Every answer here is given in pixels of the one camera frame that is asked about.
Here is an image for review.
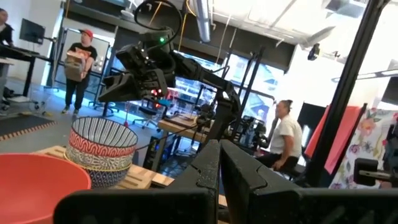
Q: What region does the blue striped bowl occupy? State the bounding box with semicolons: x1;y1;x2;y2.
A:
70;116;139;149

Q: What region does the plain red bowl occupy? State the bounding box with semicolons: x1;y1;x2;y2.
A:
0;152;93;224

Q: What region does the black metal table frame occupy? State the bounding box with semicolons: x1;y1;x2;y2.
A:
306;0;384;189

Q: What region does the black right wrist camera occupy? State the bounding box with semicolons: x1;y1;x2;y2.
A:
115;43;147;75

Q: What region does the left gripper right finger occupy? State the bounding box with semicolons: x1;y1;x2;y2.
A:
219;139;398;224

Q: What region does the black desk monitor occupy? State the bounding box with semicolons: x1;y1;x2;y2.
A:
19;17;46;45

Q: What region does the silver ceiling duct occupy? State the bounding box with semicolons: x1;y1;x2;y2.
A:
194;0;212;43

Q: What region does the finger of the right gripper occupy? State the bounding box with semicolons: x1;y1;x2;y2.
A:
98;74;150;103
102;75;126;90

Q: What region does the dark mat with striped edge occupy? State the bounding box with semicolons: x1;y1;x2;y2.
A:
0;114;58;142

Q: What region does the red zigzag patterned bowl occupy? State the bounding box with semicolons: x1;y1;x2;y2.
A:
68;128;137;158

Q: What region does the person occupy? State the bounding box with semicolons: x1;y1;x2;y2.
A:
0;7;15;47
61;29;98;114
254;99;304;175

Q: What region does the red cloth panel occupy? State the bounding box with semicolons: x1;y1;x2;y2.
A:
303;105;363;175

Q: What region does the cardboard box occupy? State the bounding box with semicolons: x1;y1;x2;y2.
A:
64;51;86;82

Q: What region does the wooden slatted shelf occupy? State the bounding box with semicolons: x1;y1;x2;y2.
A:
30;145;229;224

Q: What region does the floral cloth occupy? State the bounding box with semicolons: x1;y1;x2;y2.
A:
329;107;398;190

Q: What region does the green floral patterned bowl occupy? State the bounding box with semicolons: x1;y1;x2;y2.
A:
64;144;134;171

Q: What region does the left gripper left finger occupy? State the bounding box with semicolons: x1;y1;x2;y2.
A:
53;139;222;224

